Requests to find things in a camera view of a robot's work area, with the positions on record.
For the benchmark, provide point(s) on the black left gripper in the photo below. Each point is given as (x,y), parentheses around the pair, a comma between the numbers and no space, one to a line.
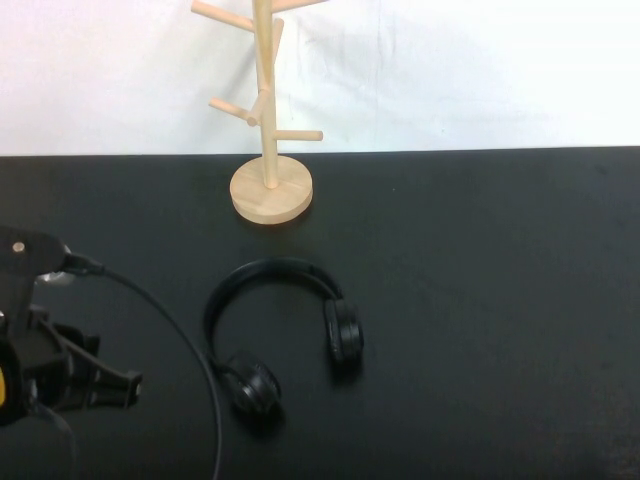
(47,360)

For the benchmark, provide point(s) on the black over-ear headphones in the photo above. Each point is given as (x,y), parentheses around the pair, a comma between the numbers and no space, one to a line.
(345,330)

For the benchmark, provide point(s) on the wooden peg tree stand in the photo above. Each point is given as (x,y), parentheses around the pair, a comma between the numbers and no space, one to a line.
(272,197)

